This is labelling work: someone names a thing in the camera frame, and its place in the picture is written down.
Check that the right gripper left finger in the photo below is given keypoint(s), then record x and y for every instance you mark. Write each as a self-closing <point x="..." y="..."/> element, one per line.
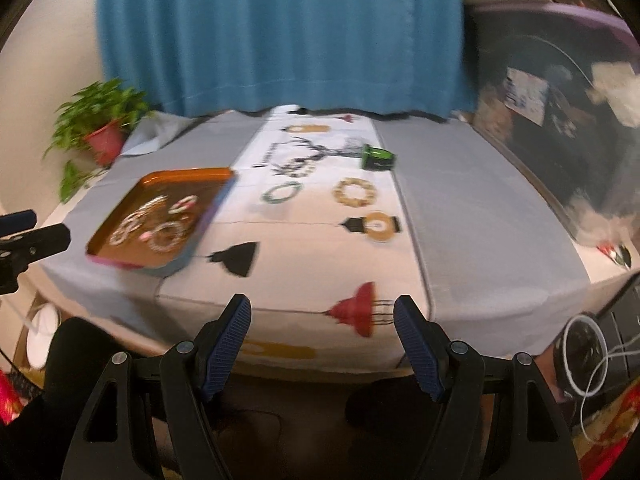
<point x="192" y="373"/>

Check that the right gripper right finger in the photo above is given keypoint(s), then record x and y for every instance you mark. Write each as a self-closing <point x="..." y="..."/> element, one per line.
<point x="451" y="374"/>

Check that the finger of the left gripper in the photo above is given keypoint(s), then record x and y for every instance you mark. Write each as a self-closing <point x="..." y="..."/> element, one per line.
<point x="19" y="252"/>
<point x="17" y="222"/>

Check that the green black wristwatch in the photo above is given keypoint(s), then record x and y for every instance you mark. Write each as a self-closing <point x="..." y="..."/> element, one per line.
<point x="377" y="159"/>

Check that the white fan base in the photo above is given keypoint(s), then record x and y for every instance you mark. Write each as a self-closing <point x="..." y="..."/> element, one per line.
<point x="39" y="337"/>

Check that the green potted plant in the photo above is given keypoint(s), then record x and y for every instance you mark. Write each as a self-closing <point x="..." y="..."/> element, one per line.
<point x="98" y="119"/>

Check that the copper metal tray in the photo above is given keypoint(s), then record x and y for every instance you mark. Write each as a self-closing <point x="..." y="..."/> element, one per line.
<point x="162" y="241"/>

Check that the grey white printed tablecloth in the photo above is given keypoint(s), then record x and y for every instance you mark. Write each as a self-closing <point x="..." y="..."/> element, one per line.
<point x="322" y="247"/>

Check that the blue curtain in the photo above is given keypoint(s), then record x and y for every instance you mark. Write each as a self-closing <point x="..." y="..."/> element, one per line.
<point x="191" y="57"/>

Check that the dark storage box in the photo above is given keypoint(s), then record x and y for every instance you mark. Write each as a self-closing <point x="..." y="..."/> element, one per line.
<point x="558" y="94"/>

